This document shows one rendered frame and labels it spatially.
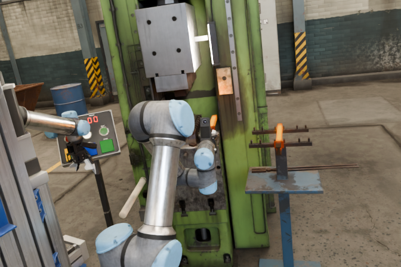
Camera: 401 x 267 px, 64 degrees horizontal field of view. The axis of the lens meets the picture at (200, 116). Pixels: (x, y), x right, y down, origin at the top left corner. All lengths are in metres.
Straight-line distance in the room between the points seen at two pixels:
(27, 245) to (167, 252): 0.38
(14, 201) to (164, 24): 1.30
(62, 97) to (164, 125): 5.60
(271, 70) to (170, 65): 5.37
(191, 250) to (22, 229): 1.54
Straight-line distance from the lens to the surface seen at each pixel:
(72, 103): 6.53
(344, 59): 7.93
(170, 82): 1.97
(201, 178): 1.31
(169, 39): 1.95
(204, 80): 2.43
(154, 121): 1.01
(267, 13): 7.13
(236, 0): 2.06
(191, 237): 2.39
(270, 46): 7.15
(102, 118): 2.08
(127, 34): 2.16
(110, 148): 2.02
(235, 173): 2.28
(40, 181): 1.11
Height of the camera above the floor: 1.61
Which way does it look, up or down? 15 degrees down
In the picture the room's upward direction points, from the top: 8 degrees counter-clockwise
